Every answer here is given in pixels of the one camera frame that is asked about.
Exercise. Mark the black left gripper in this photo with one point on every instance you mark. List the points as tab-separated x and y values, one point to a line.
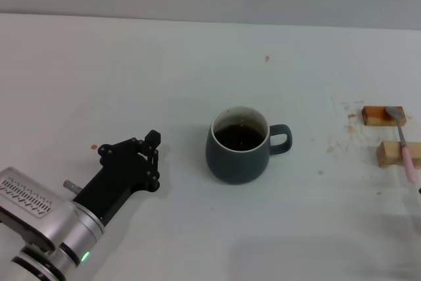
112	179

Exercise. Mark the dark grey ceramic cup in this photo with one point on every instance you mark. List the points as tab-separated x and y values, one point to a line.
230	166

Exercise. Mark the silver metal connector plug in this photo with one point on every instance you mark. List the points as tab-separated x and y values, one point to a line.
70	186

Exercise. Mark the dark coffee liquid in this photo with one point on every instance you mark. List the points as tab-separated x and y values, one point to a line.
240	137

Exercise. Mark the stained wooden block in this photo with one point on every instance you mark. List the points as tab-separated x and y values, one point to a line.
373	118

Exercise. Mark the plain wooden block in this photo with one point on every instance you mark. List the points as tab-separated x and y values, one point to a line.
389	156

